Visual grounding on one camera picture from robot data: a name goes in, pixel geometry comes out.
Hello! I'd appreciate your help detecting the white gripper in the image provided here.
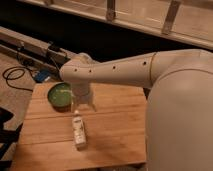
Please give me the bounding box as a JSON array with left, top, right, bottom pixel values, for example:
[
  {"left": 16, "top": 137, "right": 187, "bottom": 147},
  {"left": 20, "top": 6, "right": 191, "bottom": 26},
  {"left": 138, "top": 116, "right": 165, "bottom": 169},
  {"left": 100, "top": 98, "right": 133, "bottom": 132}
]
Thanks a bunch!
[{"left": 70, "top": 83, "right": 96, "bottom": 113}]

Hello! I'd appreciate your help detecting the white plastic bottle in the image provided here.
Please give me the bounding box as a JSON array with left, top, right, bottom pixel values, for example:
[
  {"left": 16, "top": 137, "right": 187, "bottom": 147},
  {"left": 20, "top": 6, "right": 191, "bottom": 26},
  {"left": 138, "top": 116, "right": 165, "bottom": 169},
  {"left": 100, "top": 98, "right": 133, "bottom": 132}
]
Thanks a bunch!
[{"left": 72, "top": 110, "right": 87, "bottom": 149}]

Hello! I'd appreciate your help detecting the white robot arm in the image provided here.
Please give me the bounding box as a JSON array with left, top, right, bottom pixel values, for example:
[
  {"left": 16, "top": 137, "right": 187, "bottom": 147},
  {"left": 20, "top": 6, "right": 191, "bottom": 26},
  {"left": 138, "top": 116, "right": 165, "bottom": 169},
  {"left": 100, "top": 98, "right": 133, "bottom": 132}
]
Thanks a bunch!
[{"left": 60, "top": 49, "right": 213, "bottom": 171}]

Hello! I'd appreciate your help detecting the green ceramic bowl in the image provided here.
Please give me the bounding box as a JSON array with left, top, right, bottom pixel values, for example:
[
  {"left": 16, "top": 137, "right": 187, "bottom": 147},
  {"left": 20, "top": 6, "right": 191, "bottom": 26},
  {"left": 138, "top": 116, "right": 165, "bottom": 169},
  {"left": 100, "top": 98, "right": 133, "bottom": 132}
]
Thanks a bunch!
[{"left": 47, "top": 82, "right": 72, "bottom": 108}]

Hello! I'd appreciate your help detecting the blue box on floor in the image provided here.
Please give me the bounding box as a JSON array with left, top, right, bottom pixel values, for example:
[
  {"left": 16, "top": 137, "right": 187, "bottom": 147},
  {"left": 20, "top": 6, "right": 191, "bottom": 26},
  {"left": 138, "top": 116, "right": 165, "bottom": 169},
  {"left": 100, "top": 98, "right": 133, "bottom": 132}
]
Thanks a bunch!
[{"left": 34, "top": 69, "right": 50, "bottom": 83}]

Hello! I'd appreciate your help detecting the black power adapter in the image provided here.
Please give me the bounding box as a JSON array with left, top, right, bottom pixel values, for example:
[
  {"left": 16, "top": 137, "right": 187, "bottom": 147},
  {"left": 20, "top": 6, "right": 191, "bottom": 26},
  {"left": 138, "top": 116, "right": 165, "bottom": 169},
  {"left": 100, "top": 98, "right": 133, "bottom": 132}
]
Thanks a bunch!
[{"left": 46, "top": 42, "right": 62, "bottom": 56}]

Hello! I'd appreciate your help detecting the dark object at left edge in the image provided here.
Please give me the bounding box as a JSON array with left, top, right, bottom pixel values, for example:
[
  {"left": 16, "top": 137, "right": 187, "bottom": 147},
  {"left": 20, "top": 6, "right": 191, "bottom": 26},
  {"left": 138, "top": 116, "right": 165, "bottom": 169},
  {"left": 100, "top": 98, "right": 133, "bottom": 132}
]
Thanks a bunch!
[{"left": 0, "top": 107, "right": 22, "bottom": 171}]

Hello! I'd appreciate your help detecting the black cable loop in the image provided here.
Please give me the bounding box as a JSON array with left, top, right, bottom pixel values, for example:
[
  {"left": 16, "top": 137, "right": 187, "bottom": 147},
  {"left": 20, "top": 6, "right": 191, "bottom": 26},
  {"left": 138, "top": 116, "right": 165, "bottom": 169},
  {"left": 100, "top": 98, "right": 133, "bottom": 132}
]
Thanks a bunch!
[{"left": 2, "top": 65, "right": 35, "bottom": 92}]

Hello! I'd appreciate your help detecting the metal window frame rail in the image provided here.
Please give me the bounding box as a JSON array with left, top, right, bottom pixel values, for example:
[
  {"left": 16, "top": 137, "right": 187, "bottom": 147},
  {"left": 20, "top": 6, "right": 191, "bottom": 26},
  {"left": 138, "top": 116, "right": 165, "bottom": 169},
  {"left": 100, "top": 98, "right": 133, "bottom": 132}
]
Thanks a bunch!
[{"left": 19, "top": 0, "right": 213, "bottom": 50}]

